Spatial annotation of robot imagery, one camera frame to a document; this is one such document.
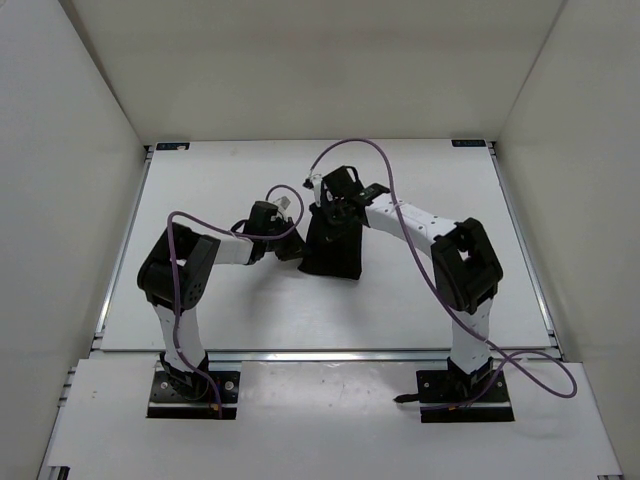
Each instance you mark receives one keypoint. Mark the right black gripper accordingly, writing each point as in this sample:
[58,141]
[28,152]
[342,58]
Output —
[329,201]

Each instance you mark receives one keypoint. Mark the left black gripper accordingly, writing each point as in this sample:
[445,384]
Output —
[295,249]

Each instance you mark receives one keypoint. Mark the black skirt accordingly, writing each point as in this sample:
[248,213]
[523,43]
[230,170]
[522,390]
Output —
[332,251]

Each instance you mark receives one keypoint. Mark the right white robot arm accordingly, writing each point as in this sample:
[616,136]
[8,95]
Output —
[466,270]

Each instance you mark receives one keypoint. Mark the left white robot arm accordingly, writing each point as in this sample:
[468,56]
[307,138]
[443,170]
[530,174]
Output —
[175,274]

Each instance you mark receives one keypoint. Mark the right blue corner label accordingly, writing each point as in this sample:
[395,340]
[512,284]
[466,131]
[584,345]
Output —
[468,143]

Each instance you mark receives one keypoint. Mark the blue corner label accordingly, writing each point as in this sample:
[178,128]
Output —
[172,146]
[468,143]

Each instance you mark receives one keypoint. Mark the left blue corner label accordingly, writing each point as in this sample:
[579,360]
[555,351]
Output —
[172,146]

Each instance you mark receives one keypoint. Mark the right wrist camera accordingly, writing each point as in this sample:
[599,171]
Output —
[314,182]

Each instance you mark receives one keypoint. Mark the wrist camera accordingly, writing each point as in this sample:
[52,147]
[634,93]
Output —
[314,182]
[282,203]

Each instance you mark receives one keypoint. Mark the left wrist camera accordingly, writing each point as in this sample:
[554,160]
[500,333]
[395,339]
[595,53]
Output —
[282,203]

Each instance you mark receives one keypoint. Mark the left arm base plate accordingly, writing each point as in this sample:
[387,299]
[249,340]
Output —
[178,395]

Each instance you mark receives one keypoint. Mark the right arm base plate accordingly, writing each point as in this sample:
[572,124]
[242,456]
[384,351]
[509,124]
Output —
[444,397]

